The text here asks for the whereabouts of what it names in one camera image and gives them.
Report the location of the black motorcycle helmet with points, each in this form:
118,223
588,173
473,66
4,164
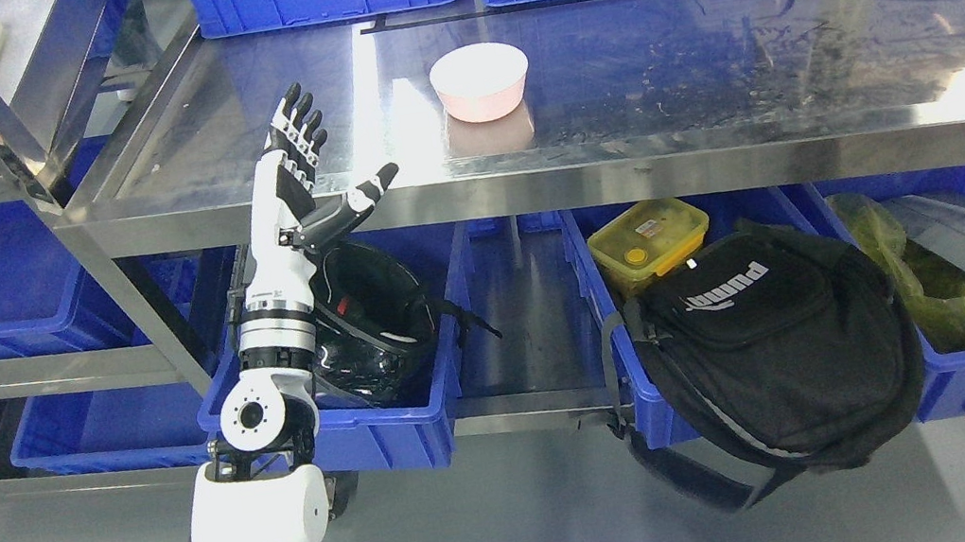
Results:
378,328

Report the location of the steel table shelf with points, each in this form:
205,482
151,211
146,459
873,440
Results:
625,100

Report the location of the blue bin with helmet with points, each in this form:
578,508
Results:
420,435

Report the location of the pink ikea bowl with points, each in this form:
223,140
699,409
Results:
480,82

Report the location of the yellow lunch box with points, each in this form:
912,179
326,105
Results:
646,242

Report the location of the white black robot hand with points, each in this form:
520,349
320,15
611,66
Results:
285,216

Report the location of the green plastic bag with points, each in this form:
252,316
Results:
932,288

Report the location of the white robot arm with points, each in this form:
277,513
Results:
271,490

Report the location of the blue bin with backpack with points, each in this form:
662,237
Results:
792,206

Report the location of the black puma backpack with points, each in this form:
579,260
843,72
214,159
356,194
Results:
792,352

